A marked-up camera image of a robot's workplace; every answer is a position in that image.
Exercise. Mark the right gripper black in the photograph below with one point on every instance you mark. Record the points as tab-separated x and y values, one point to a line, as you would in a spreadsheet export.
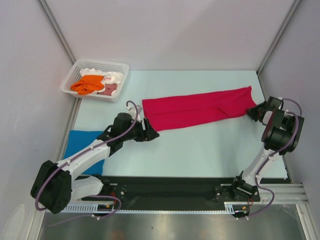
252	111

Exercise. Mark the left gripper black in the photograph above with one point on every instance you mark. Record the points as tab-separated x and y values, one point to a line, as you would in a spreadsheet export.
147	134

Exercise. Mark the red t shirt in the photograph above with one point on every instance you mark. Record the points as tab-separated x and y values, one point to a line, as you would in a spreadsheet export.
177	112

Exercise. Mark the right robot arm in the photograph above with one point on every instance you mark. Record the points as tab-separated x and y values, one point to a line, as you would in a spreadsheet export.
283	120

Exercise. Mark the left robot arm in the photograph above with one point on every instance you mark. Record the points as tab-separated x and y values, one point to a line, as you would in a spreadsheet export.
58	183

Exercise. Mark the maroon t shirt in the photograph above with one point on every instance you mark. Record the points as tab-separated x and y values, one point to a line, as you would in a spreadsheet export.
109	89

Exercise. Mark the white t shirt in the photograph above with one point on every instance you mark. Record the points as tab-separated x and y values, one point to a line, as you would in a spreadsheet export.
109	77

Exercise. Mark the folded blue t shirt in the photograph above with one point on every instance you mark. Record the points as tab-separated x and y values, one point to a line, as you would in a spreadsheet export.
78	140

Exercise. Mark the white plastic basket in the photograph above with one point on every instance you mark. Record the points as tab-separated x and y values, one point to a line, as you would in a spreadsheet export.
74	76

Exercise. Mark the orange t shirt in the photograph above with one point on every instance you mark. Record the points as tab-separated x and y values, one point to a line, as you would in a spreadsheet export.
88	84

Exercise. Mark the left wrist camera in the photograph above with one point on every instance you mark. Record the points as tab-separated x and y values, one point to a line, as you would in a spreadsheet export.
135	112

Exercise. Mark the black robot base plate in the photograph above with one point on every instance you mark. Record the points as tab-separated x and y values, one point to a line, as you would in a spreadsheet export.
132	189

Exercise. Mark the white slotted cable duct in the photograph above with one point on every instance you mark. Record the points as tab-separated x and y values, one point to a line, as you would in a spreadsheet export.
170	207

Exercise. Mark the right aluminium frame post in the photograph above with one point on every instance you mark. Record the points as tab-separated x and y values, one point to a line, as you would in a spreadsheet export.
279	35

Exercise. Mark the aluminium frame post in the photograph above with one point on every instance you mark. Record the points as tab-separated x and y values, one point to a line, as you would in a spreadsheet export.
53	23
279	35

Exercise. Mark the left aluminium frame post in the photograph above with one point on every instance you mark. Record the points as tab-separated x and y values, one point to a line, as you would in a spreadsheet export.
53	23

